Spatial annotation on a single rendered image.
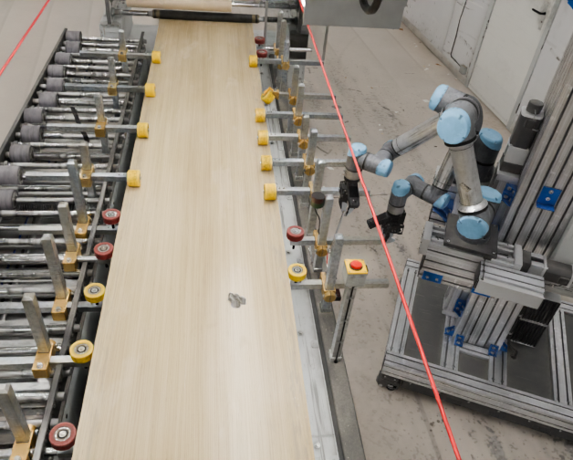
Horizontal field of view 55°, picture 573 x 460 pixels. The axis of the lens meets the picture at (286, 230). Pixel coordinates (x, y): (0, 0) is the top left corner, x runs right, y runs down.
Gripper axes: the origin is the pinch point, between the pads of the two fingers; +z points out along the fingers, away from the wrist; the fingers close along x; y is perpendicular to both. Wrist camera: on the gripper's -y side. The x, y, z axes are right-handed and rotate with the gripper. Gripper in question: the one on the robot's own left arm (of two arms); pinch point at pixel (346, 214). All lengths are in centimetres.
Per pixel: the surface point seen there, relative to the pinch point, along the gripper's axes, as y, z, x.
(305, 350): -47, 37, 21
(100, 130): 73, 2, 119
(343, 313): -58, 0, 12
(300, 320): -31, 37, 21
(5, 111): 263, 98, 240
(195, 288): -36, 8, 67
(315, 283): -27.5, 15.7, 16.3
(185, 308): -47, 8, 71
